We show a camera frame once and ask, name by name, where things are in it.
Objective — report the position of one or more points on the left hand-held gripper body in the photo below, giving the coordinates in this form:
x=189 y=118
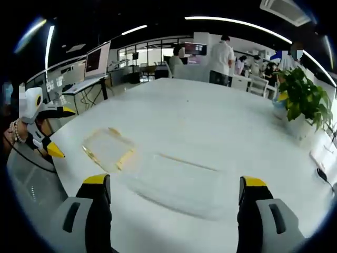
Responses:
x=30 y=105

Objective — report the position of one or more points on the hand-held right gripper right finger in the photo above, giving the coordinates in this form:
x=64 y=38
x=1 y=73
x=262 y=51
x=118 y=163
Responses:
x=263 y=226

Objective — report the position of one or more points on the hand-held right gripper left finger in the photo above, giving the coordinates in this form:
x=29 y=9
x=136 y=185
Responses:
x=79 y=224

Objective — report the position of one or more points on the person's left hand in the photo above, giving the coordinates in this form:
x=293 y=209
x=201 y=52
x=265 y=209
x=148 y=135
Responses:
x=23 y=133

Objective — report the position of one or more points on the white desk black legs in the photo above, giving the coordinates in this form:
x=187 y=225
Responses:
x=81 y=85

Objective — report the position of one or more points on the grey mesh office chair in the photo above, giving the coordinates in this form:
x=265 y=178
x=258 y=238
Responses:
x=31 y=182

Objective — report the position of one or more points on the ceiling light strip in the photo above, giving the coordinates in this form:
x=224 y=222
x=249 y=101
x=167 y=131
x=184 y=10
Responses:
x=49 y=44
x=237 y=23
x=134 y=29
x=321 y=68

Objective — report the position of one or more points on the white framed monitor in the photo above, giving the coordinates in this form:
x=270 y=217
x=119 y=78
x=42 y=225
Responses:
x=97 y=60

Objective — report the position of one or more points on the black computer mouse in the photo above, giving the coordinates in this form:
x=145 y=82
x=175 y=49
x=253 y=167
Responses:
x=321 y=174

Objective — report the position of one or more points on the long clear sheet yellow tape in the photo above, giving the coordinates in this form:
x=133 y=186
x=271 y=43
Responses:
x=181 y=184

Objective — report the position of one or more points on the white paper pad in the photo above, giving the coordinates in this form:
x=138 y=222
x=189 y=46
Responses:
x=323 y=155

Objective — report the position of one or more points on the white planter box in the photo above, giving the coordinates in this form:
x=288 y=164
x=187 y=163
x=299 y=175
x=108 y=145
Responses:
x=300 y=127

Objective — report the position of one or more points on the blue and yellow container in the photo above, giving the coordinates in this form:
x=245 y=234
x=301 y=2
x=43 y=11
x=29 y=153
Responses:
x=279 y=105

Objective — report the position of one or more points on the green potted plant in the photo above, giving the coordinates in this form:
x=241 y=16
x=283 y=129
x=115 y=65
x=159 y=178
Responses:
x=302 y=95

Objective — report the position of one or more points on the white slatted chair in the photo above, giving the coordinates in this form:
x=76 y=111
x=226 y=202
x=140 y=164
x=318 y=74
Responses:
x=258 y=85

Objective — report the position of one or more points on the ceiling air vent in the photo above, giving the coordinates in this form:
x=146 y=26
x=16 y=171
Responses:
x=285 y=10

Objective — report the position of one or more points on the wall screen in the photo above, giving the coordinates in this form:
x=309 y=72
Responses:
x=195 y=49

